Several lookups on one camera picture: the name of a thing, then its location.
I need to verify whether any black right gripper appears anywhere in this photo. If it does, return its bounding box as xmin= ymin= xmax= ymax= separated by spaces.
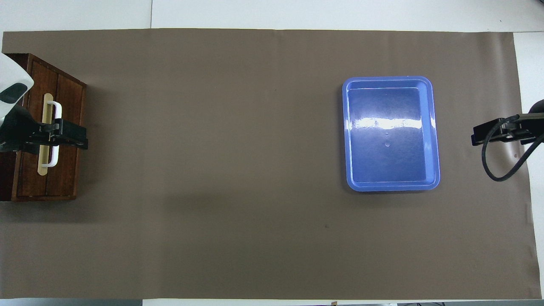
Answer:
xmin=471 ymin=99 xmax=544 ymax=146

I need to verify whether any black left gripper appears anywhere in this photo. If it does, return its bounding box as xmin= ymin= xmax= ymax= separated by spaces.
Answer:
xmin=0 ymin=106 xmax=88 ymax=153

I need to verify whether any white drawer handle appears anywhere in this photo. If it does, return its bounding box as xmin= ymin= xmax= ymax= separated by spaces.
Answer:
xmin=46 ymin=101 xmax=62 ymax=167

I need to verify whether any wooden drawer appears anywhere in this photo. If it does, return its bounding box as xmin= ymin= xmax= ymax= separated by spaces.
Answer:
xmin=17 ymin=59 xmax=87 ymax=200

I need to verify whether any dark wooden cabinet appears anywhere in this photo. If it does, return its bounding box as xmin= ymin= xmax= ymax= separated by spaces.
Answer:
xmin=0 ymin=53 xmax=88 ymax=202

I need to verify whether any blue plastic tray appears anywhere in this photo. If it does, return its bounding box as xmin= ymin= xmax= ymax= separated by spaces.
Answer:
xmin=342 ymin=76 xmax=441 ymax=192

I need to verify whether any brown table mat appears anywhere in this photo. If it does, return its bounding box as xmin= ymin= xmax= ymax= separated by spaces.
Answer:
xmin=0 ymin=28 xmax=542 ymax=300

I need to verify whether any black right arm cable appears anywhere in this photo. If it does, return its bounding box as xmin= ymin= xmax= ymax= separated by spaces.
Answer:
xmin=482 ymin=115 xmax=544 ymax=182

